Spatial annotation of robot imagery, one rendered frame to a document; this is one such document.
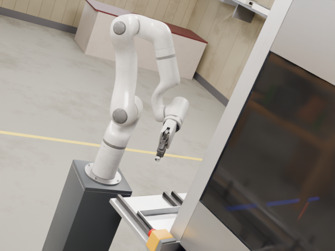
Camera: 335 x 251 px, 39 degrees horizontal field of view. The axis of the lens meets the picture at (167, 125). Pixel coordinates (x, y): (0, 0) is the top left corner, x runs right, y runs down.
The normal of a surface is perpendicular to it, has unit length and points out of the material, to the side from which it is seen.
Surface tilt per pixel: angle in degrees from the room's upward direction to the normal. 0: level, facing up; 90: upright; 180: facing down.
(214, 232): 90
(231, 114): 90
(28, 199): 0
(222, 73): 90
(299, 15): 90
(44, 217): 0
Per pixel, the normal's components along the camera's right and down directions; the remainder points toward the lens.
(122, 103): -0.08, -0.20
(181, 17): 0.40, 0.47
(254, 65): -0.74, -0.04
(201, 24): -0.84, -0.15
